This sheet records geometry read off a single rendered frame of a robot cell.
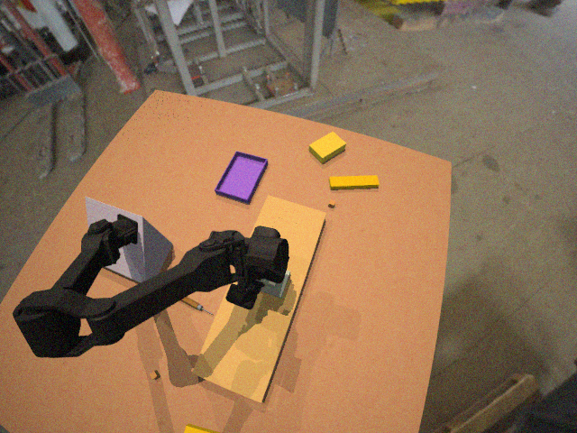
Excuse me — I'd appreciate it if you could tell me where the purple rectangular tray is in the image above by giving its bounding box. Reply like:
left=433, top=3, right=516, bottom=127
left=215, top=151, right=268, bottom=204

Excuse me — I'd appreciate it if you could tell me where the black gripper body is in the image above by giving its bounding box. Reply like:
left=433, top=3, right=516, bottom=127
left=226, top=226, right=280, bottom=309

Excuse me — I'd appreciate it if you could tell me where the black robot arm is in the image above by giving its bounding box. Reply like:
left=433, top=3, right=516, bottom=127
left=13, top=214, right=289, bottom=358

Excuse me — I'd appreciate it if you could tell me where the light orange panel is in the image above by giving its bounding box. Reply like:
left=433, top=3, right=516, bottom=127
left=192, top=195, right=326, bottom=403

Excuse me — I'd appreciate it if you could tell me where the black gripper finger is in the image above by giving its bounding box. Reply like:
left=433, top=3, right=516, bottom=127
left=237, top=280, right=265, bottom=294

